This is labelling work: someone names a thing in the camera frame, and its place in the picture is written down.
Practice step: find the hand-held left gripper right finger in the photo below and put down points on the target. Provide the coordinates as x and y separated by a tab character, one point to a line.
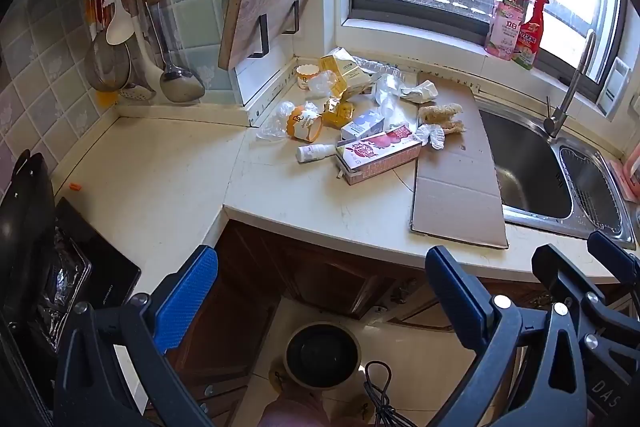
457	297

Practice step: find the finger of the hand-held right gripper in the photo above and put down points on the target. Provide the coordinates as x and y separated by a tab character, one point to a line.
610	253
565	277

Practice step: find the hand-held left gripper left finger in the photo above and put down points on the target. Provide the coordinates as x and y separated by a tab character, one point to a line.
185	297

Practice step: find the beige trash can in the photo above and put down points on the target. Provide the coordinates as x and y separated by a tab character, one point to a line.
322	354

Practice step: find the clear plastic bag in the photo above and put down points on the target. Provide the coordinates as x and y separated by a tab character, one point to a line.
272	124

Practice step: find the yellow snack wrapper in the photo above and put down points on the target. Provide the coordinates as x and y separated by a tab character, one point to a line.
337	114

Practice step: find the yellow toothpaste box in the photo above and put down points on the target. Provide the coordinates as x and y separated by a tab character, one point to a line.
345	67

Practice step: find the steel sink drain basket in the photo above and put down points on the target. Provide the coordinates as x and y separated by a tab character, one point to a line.
590	192

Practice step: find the pink plastic item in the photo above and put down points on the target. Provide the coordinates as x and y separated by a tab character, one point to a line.
631	179

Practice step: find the black glass stove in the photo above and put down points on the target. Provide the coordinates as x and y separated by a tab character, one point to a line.
100	257

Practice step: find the brown cardboard sheet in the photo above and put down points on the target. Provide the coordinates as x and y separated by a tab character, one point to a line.
460	187

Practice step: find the foil burner liner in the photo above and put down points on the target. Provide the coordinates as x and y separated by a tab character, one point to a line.
62	277

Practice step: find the steel sink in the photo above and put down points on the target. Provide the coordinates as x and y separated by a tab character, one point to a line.
525	157

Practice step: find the brown wooden cabinet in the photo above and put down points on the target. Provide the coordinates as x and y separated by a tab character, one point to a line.
310	267

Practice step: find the steel faucet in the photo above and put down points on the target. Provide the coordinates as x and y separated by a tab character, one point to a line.
565	102

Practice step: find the white cupcake liner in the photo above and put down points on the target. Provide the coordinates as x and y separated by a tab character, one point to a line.
432	138

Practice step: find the pink drink carton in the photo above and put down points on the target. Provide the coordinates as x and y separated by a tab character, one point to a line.
375	149

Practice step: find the black wok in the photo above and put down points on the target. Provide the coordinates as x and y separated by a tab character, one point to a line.
25	232

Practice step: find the brown loofah sponge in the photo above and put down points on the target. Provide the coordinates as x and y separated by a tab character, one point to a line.
440	114

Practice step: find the small white bottle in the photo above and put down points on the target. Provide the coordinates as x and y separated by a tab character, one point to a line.
312	152

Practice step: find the blue and white small carton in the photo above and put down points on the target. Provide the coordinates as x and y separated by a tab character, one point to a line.
362	124

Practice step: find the crumpled white paper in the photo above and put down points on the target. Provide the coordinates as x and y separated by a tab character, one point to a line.
420	92

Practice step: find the steel slotted skimmer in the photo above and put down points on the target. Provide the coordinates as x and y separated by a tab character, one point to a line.
137	92

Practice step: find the yellow plastic utensil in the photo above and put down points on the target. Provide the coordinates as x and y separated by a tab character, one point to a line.
107	98

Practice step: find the red spray bottle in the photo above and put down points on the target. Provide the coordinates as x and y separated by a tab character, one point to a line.
532	37

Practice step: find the steel mesh strainer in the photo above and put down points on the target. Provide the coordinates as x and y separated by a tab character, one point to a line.
107	67

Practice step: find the crushed clear plastic bottle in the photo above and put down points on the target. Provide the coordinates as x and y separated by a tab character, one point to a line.
380	66

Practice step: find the pink soap refill pouch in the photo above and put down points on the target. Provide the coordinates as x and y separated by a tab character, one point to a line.
505	32

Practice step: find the white paper cup orange rim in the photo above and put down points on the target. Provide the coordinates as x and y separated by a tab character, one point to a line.
306	77

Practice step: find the clear plastic glove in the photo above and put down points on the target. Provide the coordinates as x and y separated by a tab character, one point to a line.
322	84

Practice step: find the white rice paddle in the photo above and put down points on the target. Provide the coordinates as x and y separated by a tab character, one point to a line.
120	27

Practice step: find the white wall outlet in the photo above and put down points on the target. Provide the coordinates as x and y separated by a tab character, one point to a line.
612	87

